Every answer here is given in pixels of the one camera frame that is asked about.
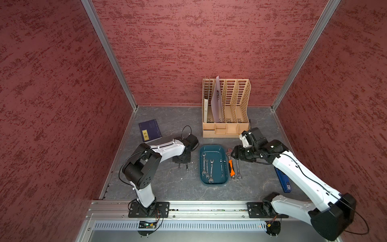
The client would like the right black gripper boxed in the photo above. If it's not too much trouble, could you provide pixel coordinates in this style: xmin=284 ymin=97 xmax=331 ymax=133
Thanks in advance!
xmin=230 ymin=144 xmax=260 ymax=161

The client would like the teal plastic storage tray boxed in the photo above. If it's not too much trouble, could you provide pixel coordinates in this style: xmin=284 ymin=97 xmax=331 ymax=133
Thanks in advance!
xmin=199 ymin=145 xmax=230 ymax=186

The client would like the orange handled adjustable wrench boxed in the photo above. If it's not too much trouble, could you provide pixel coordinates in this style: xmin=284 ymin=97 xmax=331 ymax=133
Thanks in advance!
xmin=226 ymin=148 xmax=236 ymax=179

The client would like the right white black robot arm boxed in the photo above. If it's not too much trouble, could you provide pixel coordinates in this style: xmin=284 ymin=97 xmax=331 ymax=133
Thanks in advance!
xmin=231 ymin=128 xmax=356 ymax=241

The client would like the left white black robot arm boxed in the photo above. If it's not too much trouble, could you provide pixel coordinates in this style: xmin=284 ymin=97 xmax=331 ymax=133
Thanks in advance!
xmin=121 ymin=134 xmax=199 ymax=209

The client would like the silver wrench in tray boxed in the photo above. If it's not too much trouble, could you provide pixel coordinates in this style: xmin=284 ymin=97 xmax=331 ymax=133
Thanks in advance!
xmin=202 ymin=152 xmax=207 ymax=177

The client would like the blue flat box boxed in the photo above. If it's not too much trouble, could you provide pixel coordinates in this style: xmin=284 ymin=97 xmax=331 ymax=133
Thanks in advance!
xmin=275 ymin=167 xmax=292 ymax=193

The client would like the dark purple notebook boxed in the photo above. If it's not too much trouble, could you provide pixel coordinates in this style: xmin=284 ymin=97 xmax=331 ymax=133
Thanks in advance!
xmin=139 ymin=119 xmax=162 ymax=143

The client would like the purple folder in organizer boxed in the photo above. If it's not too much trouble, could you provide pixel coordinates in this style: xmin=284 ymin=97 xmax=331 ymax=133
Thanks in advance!
xmin=211 ymin=76 xmax=223 ymax=123

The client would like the beige folder in organizer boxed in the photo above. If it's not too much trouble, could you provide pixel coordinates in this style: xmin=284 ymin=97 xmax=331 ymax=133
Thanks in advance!
xmin=203 ymin=98 xmax=209 ymax=123

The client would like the wooden desk file organizer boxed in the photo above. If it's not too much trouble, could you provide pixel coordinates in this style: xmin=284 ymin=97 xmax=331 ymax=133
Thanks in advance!
xmin=202 ymin=78 xmax=251 ymax=138

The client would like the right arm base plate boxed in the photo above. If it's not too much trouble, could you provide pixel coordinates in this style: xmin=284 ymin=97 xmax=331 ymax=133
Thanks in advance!
xmin=247 ymin=202 xmax=289 ymax=219

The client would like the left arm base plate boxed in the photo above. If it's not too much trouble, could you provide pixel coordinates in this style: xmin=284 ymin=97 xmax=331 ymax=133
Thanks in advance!
xmin=128 ymin=201 xmax=170 ymax=219

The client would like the aluminium front rail frame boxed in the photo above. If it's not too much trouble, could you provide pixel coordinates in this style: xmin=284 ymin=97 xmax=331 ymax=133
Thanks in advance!
xmin=76 ymin=200 xmax=324 ymax=242

